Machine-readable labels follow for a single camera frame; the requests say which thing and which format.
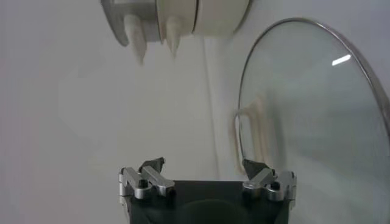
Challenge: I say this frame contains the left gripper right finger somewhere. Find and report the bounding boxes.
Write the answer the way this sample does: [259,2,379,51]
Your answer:
[241,158,297,203]

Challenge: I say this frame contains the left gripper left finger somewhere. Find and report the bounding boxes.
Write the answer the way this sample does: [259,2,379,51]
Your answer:
[118,156,177,200]

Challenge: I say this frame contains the glass lid with cream handle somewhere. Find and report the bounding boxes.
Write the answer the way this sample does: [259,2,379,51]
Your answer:
[233,17,390,224]

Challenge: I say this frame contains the stainless steel steamer basket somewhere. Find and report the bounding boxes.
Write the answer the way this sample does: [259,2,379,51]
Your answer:
[100,0,162,65]

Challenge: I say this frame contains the cream electric cooker base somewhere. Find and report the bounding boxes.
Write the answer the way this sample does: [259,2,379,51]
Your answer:
[157,0,254,58]

